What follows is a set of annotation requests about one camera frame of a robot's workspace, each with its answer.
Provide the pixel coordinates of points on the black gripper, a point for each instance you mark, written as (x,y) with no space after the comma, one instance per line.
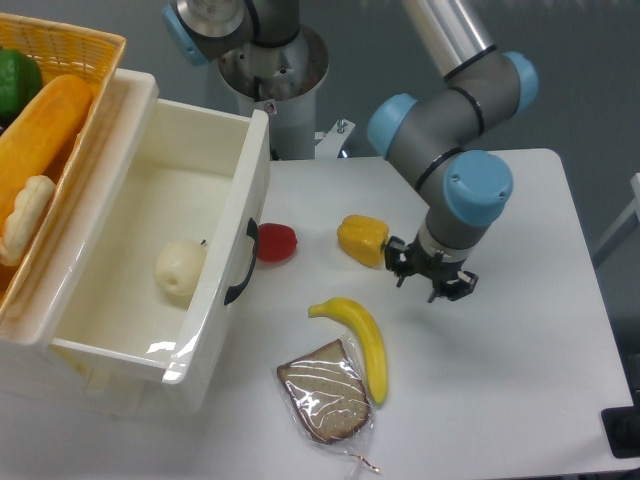
(448,280)

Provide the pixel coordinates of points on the black top drawer handle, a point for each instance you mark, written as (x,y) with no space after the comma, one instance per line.
(245,263)

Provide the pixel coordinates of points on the white top drawer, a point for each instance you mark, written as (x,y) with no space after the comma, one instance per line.
(197,174)

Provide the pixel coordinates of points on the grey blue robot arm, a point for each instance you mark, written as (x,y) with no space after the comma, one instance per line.
(426,142)

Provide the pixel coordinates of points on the white drawer cabinet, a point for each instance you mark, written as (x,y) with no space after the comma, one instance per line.
(30,365)

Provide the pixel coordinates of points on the yellow bell pepper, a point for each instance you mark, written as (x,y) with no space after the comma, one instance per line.
(363,238)

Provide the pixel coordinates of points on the yellow banana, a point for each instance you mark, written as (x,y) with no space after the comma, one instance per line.
(360,321)

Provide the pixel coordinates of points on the red bell pepper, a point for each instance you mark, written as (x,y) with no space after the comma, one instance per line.
(277,242)

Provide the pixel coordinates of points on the wrapped brown bread slice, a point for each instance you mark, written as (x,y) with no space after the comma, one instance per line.
(330,404)

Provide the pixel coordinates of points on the black device at edge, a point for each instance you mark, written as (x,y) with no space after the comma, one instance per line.
(622,431)

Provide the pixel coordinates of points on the white pear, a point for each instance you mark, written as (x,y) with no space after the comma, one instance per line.
(177,271)

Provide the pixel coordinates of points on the cream white pastry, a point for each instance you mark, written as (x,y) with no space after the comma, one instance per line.
(21,224)

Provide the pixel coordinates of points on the orange baguette loaf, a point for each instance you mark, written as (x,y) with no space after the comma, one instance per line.
(46,125)

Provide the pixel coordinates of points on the yellow wicker basket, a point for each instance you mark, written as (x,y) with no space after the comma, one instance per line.
(58,49)

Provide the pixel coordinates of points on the green bell pepper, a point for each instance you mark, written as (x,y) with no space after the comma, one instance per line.
(21,81)

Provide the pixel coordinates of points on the white frame at right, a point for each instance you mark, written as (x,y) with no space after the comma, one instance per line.
(620,229)

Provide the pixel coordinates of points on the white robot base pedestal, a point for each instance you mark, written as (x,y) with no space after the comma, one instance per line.
(282,82)

